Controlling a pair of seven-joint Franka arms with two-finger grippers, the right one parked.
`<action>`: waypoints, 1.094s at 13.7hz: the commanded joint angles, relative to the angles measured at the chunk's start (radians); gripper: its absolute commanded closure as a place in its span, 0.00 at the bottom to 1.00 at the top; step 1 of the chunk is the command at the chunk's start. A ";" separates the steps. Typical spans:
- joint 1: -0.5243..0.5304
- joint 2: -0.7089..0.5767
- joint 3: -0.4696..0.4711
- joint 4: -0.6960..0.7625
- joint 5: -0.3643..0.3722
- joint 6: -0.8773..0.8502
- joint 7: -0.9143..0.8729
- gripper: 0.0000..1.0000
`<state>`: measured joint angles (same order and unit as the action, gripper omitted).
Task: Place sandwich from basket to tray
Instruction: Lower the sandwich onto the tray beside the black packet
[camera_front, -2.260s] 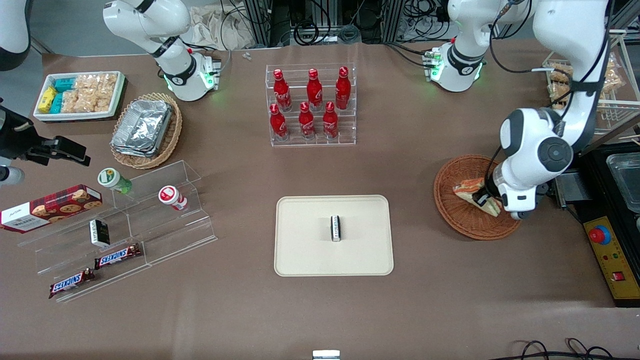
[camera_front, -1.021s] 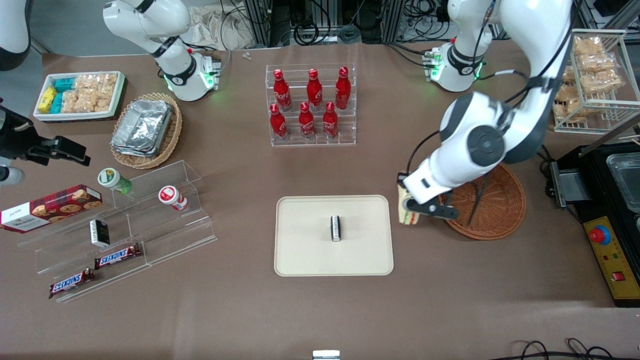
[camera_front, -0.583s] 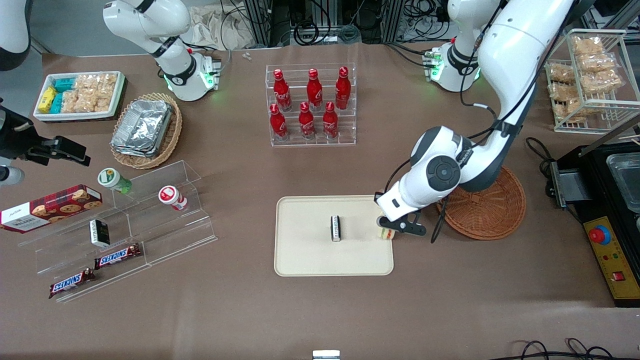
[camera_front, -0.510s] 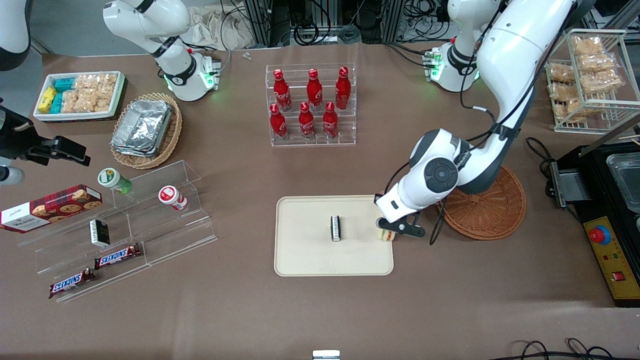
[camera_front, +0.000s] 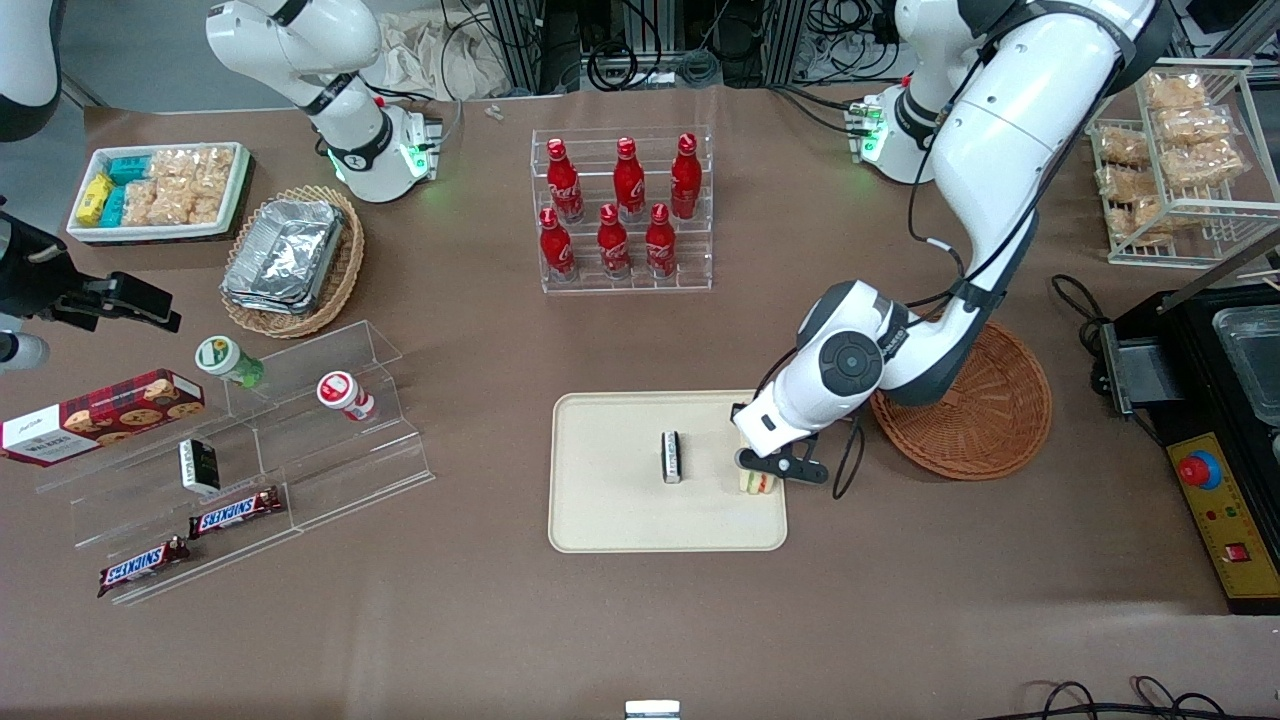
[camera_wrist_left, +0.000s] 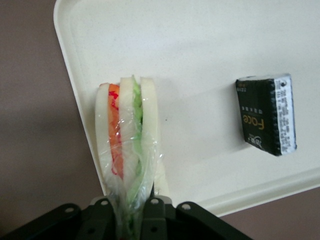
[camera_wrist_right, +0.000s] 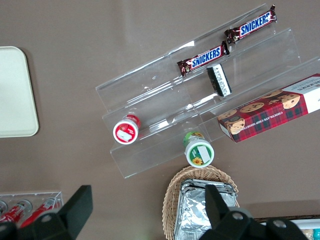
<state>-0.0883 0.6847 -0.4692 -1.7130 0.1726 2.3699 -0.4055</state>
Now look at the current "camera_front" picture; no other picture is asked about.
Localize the white rectangular snack bin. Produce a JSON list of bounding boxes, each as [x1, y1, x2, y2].
[[65, 142, 252, 247]]

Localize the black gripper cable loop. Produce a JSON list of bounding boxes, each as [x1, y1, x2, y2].
[[827, 408, 868, 502]]

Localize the red emergency stop button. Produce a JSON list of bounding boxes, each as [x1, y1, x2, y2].
[[1176, 450, 1224, 492]]

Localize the white wire rack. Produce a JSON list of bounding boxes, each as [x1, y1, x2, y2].
[[1087, 58, 1280, 270]]

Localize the aluminium frame rack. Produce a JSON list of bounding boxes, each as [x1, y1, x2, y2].
[[486, 0, 813, 93]]

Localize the grey metal bar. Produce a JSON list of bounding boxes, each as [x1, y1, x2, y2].
[[1158, 232, 1280, 313]]

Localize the yellow snack packet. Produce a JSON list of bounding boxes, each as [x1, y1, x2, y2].
[[76, 173, 114, 228]]

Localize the clear rice cracker bag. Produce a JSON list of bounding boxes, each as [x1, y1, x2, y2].
[[1099, 164, 1167, 203], [148, 147, 235, 187], [121, 180, 193, 229], [1154, 107, 1238, 148], [186, 176, 234, 227], [1159, 140, 1248, 191], [1097, 127, 1152, 168], [1107, 199, 1173, 248], [1144, 71, 1208, 111]]

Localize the black machine with yellow panel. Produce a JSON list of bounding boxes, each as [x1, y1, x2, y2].
[[1100, 285, 1280, 616]]

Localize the stack of foil trays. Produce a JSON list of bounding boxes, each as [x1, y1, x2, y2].
[[221, 198, 347, 317]]

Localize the green cup white lid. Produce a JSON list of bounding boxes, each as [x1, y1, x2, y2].
[[194, 335, 267, 390]]

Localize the grey metal machine drawer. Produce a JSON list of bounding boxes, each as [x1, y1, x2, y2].
[[1100, 322, 1167, 417]]

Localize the cream plastic serving tray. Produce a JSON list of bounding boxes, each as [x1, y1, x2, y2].
[[548, 391, 790, 554]]

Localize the crumpled white cloth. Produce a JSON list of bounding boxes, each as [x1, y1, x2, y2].
[[372, 8, 513, 103]]

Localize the round brown wicker basket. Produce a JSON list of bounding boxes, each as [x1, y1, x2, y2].
[[868, 320, 1054, 482]]

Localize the red white cup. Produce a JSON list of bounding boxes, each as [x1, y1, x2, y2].
[[316, 370, 378, 423]]

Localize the black floor cables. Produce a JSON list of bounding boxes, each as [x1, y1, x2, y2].
[[1005, 676, 1280, 720]]

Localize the oval wicker basket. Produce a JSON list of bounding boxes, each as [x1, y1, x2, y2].
[[219, 184, 367, 340]]

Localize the clear acrylic bottle rack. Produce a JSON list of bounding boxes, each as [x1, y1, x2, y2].
[[530, 124, 714, 295]]

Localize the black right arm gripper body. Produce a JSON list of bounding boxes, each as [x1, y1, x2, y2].
[[0, 212, 79, 323]]

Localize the red cola bottle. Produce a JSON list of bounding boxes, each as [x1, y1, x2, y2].
[[612, 136, 647, 222], [644, 202, 679, 280], [545, 137, 585, 224], [597, 203, 633, 280], [538, 206, 578, 283], [670, 132, 704, 220]]

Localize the black power cable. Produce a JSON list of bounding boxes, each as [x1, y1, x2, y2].
[[1050, 274, 1113, 349]]

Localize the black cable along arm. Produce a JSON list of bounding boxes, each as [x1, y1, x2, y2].
[[903, 55, 1003, 306]]

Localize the Snickers chocolate bar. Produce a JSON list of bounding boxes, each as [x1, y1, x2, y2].
[[96, 536, 192, 600], [187, 486, 285, 542]]

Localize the clear acrylic stepped shelf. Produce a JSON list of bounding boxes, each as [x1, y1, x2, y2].
[[38, 319, 437, 607]]

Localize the red tartan cookie box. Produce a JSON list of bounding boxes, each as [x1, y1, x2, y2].
[[0, 368, 207, 469]]

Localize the steel pan in machine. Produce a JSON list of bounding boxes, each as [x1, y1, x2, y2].
[[1211, 304, 1280, 430]]

